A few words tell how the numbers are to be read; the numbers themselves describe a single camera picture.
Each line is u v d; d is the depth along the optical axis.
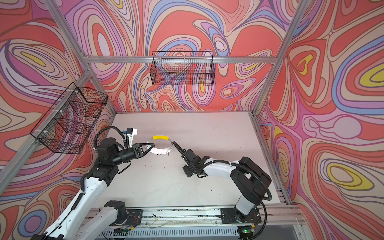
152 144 0.70
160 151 0.72
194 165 0.68
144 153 0.66
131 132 0.66
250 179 0.47
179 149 0.73
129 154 0.63
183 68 0.97
